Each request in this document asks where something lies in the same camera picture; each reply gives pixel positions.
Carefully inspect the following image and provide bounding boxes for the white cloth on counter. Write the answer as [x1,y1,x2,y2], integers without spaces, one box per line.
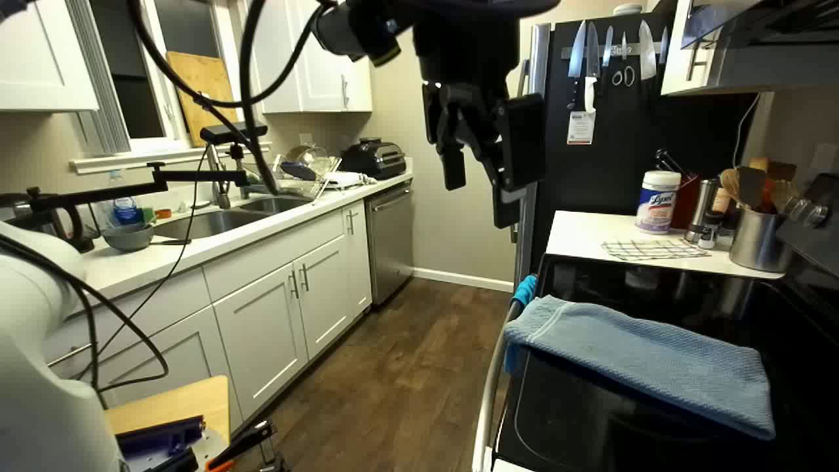
[322,167,376,193]

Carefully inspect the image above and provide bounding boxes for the red and black tool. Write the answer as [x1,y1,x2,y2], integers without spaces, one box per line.
[204,416,275,472]

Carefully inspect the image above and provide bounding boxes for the wooden spatula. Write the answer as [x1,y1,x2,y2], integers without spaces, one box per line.
[721,162,770,216]

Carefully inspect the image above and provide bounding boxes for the stainless steel dishwasher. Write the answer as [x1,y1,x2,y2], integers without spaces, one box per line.
[364,184,416,310]

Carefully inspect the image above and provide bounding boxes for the bright blue towel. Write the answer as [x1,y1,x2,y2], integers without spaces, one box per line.
[504,273,540,378]

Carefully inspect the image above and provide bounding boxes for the light wooden board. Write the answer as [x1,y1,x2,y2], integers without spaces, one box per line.
[102,376,233,441]

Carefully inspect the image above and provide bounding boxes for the white paper tag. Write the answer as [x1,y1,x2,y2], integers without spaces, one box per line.
[565,107,597,146]

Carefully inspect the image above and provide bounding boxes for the pale blue towel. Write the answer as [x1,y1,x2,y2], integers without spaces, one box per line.
[504,293,780,442]

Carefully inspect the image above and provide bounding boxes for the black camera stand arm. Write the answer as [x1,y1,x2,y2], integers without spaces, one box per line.
[0,142,258,258]

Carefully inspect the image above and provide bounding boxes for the steel kitchen sink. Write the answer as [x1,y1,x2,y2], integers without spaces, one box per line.
[152,192,310,246]

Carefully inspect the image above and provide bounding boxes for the wooden spoon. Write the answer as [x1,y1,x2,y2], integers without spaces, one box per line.
[747,154,799,192]

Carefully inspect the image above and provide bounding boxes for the steel pepper mill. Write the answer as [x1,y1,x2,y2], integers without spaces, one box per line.
[692,179,723,238]

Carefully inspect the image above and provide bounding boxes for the wide steel knife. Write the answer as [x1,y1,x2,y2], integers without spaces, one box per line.
[637,19,660,83]

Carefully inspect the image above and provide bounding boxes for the checked white dish cloth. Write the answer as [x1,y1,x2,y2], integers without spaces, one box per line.
[601,237,713,262]

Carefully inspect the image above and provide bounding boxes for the white wipes canister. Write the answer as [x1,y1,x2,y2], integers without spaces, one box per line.
[635,167,685,233]

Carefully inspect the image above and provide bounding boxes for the black refrigerator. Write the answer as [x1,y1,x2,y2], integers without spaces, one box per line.
[508,10,763,283]

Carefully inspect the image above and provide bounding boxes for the white wall cabinet with handle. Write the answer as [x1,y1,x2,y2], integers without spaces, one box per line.
[253,0,376,119]

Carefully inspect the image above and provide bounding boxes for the stainless steel microwave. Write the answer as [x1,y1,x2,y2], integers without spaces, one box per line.
[679,0,839,94]

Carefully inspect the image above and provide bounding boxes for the kitchen window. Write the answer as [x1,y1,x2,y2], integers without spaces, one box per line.
[66,0,258,174]

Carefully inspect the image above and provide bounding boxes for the wooden cutting board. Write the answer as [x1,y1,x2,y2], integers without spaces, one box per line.
[166,49,241,146]

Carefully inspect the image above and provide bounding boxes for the black camera on stand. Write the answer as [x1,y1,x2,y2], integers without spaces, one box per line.
[198,119,270,146]

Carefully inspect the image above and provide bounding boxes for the clear glass bowl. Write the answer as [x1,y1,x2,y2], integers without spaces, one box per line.
[274,142,344,201]

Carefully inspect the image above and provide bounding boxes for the small black kitchen gadget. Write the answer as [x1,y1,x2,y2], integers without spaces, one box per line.
[685,220,738,251]

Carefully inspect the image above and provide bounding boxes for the blue bowl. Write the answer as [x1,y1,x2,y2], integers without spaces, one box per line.
[101,220,158,255]

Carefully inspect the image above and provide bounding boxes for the long steel knife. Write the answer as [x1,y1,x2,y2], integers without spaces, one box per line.
[567,22,591,112]

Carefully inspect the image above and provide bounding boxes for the chrome sink faucet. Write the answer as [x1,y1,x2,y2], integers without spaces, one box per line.
[207,174,239,209]

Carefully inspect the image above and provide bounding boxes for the steel utensil holder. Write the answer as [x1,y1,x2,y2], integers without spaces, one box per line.
[728,206,789,273]

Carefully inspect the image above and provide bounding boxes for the white wall cabinet plain door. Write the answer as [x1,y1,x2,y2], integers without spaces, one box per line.
[0,0,101,116]

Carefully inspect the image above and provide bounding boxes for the black glass-top oven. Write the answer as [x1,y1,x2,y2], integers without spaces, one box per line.
[469,171,839,472]

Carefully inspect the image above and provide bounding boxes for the white base cabinets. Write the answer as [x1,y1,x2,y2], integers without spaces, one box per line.
[42,196,376,429]

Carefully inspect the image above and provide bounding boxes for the dark blue plastic object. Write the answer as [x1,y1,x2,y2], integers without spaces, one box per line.
[116,414,211,472]

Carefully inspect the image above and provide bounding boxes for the small steel knife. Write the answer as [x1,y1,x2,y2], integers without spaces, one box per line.
[601,24,618,70]

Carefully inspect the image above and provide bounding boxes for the black-handled scissors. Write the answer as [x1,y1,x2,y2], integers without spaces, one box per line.
[612,61,641,88]

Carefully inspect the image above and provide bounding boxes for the silver oven door handle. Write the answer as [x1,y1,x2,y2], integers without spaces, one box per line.
[469,300,525,472]

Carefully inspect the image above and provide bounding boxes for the dark red box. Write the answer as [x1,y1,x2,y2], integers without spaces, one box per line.
[669,174,706,230]

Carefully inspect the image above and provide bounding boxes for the white-handled steel knife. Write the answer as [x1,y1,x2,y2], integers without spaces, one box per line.
[586,22,604,116]

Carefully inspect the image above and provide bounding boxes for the blue sponge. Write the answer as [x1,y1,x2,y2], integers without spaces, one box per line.
[111,196,146,229]

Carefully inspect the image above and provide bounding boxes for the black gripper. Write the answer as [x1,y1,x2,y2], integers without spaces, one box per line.
[415,15,525,233]

